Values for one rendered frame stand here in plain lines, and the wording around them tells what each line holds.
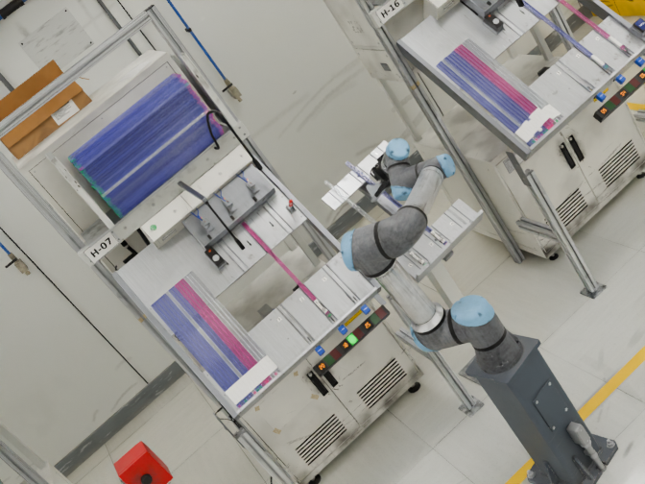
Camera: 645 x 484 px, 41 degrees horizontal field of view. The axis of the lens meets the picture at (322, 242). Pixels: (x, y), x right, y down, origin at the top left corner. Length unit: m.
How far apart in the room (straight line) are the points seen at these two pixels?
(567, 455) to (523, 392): 0.32
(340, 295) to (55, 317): 2.15
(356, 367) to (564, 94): 1.36
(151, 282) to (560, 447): 1.54
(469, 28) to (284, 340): 1.47
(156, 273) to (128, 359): 1.82
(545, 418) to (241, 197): 1.33
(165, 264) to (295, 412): 0.81
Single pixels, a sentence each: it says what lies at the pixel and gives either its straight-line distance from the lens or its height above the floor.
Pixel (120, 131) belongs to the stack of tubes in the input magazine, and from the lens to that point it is 3.15.
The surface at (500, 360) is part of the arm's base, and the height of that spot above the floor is 0.58.
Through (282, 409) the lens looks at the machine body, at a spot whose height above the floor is 0.41.
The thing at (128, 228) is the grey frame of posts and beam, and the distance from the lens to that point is 3.25.
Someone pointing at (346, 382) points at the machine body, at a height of 0.30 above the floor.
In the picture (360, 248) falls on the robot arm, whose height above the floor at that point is 1.16.
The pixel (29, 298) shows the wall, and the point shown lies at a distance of 4.82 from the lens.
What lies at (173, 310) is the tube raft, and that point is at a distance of 3.17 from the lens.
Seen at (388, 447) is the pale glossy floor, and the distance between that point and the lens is 3.64.
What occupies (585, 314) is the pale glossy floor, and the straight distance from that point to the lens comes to 3.65.
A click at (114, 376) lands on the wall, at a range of 5.04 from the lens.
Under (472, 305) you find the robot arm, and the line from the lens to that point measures 2.65.
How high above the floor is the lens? 2.28
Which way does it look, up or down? 26 degrees down
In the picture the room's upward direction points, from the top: 36 degrees counter-clockwise
